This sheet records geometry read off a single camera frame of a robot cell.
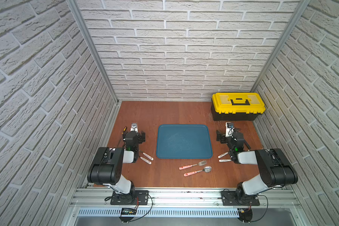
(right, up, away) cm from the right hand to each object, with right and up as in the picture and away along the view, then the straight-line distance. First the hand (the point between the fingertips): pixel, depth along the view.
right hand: (226, 129), depth 94 cm
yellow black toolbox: (+8, +16, +1) cm, 18 cm away
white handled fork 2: (-4, -16, -6) cm, 17 cm away
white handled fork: (-52, -17, -7) cm, 55 cm away
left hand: (-66, 0, -1) cm, 66 cm away
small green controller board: (-60, -41, -22) cm, 76 cm away
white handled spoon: (-54, -19, -7) cm, 57 cm away
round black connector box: (+1, -41, -25) cm, 48 cm away
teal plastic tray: (-28, -9, +3) cm, 30 cm away
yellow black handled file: (-72, -1, +6) cm, 72 cm away
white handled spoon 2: (-4, -19, -7) cm, 20 cm away
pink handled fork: (-19, -20, -9) cm, 29 cm away
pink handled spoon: (-16, -23, -12) cm, 30 cm away
